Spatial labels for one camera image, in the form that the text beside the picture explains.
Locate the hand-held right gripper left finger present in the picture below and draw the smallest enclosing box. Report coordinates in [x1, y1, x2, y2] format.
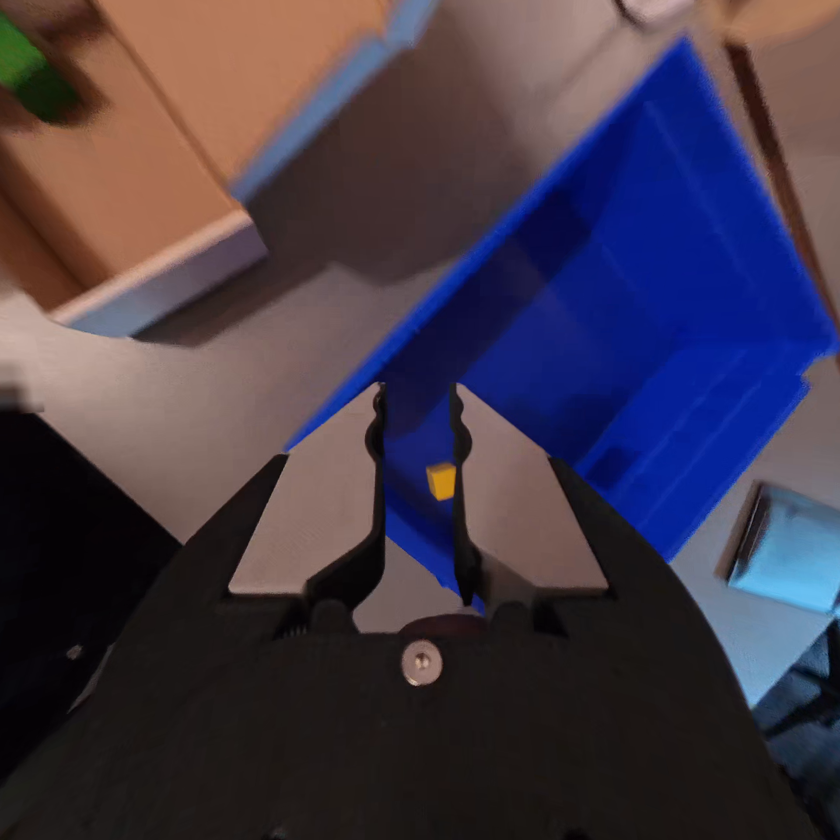
[227, 382, 388, 608]

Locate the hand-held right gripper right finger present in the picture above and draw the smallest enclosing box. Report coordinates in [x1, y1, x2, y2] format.
[449, 382, 613, 608]

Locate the white cardboard box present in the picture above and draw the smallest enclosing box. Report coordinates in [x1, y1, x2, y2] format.
[725, 482, 840, 616]

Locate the blue plastic bin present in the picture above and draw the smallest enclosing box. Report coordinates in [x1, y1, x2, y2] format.
[285, 36, 840, 595]

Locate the large brown cardboard box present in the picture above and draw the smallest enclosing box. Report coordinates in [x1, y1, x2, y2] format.
[0, 0, 441, 339]

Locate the black chair base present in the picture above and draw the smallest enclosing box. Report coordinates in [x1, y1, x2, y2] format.
[761, 626, 840, 736]

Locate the green object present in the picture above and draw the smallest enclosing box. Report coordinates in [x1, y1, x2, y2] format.
[0, 13, 83, 126]

